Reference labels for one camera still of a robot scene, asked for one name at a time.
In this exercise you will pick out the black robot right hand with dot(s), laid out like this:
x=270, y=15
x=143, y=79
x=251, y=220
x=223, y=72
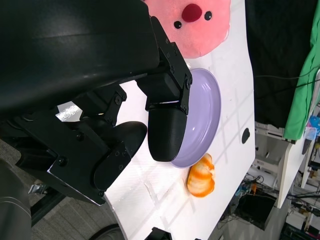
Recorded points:
x=160, y=234

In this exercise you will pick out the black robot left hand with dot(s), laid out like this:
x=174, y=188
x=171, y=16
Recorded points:
x=75, y=62

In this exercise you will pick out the pink plush doll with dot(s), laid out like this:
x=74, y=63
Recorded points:
x=200, y=32

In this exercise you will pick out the purple plate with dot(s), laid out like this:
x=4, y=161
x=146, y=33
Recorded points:
x=205, y=112

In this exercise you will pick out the orange striped bread toy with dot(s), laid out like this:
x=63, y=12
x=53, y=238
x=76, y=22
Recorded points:
x=201, y=178

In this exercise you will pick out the black floor box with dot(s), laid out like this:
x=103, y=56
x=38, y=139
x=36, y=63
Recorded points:
x=257, y=210

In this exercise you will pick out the black table grommet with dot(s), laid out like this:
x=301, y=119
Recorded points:
x=245, y=135

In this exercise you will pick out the white side desk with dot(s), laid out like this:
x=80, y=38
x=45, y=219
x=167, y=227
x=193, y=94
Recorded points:
x=287, y=170

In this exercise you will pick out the grey robot left leg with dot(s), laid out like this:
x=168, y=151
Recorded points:
x=12, y=200

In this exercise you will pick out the green cloth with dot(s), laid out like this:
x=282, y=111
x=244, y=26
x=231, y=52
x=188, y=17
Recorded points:
x=300, y=105

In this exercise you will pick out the black curtain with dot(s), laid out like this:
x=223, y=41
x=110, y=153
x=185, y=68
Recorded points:
x=275, y=50

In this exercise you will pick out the black table frame bar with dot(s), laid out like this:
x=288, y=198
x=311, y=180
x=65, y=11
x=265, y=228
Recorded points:
x=47, y=203

